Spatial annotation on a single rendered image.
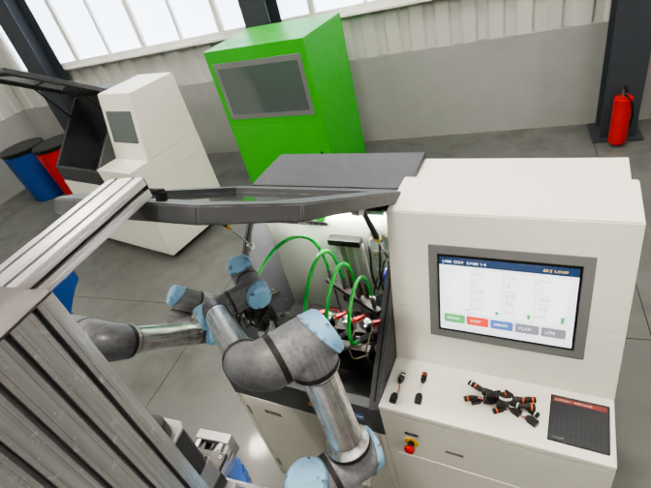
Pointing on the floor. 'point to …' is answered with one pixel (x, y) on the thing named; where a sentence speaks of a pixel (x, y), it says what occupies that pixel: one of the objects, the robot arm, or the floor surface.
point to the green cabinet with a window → (288, 90)
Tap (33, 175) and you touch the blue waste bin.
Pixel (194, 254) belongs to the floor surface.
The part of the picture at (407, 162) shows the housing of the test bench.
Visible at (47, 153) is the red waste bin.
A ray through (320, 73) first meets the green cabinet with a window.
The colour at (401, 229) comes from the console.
